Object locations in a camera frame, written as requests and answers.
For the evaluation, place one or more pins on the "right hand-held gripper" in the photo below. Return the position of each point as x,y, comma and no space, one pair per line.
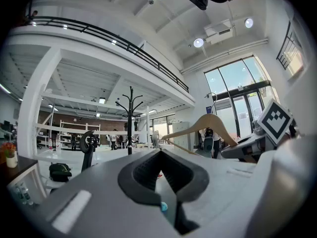
275,120

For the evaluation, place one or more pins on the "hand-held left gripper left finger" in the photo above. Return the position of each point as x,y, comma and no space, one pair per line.
138,180

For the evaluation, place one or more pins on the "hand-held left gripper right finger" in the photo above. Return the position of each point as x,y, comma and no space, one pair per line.
190,182

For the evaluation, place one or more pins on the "wooden hanger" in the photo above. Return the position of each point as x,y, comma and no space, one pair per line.
210,123

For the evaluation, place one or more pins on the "black coat rack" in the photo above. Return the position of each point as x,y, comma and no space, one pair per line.
130,123

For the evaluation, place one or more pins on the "grey lockers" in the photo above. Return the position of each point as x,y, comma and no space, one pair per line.
182,135

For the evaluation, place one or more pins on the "large glass entrance window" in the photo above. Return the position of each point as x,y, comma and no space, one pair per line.
237,88

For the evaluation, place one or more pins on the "black office chair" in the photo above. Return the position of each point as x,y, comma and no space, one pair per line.
88,145

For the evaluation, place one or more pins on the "white shelving unit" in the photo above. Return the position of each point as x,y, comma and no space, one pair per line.
79,135

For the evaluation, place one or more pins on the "black bag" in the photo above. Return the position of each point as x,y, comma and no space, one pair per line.
60,172

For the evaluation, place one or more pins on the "bottle on white beam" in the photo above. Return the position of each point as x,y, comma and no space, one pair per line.
118,101

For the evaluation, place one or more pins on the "clear water bottle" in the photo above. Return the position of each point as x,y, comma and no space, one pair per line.
50,142
57,141

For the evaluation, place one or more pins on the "black window grille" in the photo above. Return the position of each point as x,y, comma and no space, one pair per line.
289,48

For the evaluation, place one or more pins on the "round ceiling lamp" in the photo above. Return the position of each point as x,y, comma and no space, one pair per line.
248,23
198,42

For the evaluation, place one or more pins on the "white ceiling air conditioner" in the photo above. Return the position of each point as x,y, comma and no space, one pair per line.
219,31

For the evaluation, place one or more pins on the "dark desk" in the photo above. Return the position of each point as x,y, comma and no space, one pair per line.
17,167

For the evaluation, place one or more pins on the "potted plant in white pot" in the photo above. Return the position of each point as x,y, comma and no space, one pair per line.
9,154

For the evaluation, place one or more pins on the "black balcony railing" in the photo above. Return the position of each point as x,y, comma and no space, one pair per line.
111,40

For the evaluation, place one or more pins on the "blue wall poster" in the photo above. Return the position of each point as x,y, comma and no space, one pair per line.
208,109

